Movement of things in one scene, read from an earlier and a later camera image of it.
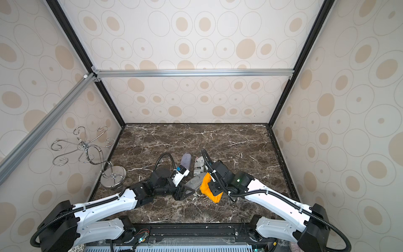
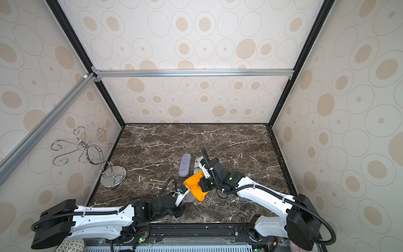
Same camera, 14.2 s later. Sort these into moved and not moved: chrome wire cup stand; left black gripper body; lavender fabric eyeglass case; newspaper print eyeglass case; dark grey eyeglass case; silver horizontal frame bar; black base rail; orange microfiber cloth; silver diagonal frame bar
Moved: left black gripper body; dark grey eyeglass case; orange microfiber cloth
Not moved: black base rail; silver horizontal frame bar; silver diagonal frame bar; newspaper print eyeglass case; lavender fabric eyeglass case; chrome wire cup stand
